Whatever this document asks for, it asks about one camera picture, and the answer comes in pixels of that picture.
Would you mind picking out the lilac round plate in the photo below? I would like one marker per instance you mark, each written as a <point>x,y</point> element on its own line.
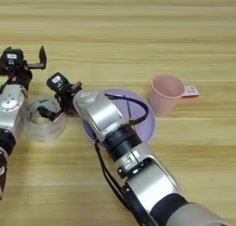
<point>144,133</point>

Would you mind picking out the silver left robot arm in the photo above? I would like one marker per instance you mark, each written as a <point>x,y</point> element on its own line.
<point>10,109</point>

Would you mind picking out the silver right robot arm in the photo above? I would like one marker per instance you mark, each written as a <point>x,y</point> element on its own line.
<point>98,112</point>

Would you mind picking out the pink plastic cup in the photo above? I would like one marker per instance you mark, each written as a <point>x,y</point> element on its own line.
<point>166,103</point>

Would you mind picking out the black box with white label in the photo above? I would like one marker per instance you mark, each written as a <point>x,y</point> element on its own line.
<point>13,57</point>
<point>56,80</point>

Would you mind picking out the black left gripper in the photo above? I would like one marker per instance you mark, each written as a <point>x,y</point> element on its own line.
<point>21,77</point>

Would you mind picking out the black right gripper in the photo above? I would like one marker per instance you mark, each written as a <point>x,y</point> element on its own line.
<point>66,99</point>

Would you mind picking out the clear glass cup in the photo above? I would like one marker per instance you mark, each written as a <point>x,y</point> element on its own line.
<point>46,131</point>

